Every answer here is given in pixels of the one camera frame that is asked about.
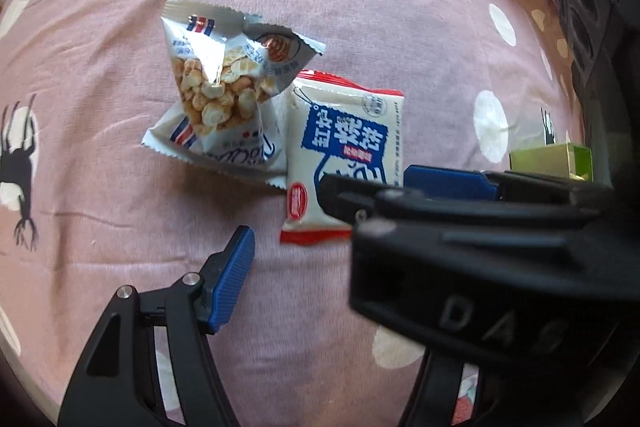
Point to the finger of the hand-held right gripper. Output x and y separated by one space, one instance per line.
445 182
360 199

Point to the green cardboard box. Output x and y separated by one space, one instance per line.
550 162

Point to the white packet red edges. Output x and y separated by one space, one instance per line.
340 132

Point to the pink polka dot bedsheet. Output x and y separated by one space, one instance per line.
125 107

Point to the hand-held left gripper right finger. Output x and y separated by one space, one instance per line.
435 397

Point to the silver white puffed snack packet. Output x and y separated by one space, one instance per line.
240 157
220 82

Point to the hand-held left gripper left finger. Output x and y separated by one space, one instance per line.
230 277

